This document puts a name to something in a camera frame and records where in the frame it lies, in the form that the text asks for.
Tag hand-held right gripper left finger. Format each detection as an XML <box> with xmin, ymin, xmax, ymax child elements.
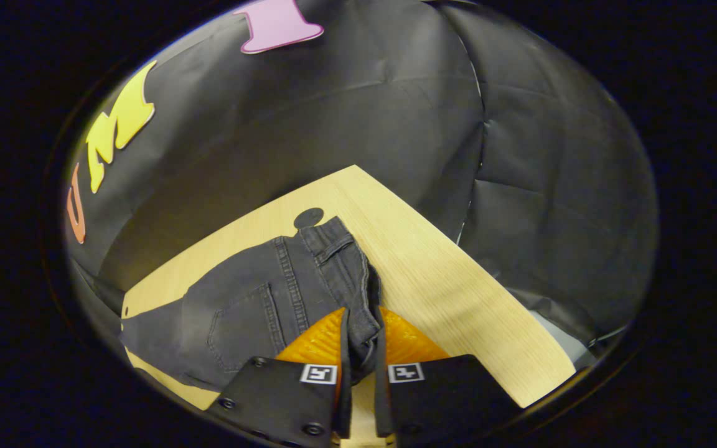
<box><xmin>204</xmin><ymin>307</ymin><xmax>354</xmax><ymax>448</ymax></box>

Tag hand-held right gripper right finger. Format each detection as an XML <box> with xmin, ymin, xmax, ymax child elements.
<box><xmin>373</xmin><ymin>305</ymin><xmax>522</xmax><ymax>448</ymax></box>

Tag dark grey jeans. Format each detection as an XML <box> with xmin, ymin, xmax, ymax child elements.
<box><xmin>119</xmin><ymin>215</ymin><xmax>385</xmax><ymax>393</ymax></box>

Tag black backdrop cloth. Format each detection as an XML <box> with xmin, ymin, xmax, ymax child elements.
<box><xmin>63</xmin><ymin>0</ymin><xmax>661</xmax><ymax>352</ymax></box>

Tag black table cable grommet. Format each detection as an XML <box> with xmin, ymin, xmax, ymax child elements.
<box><xmin>294</xmin><ymin>207</ymin><xmax>326</xmax><ymax>230</ymax></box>

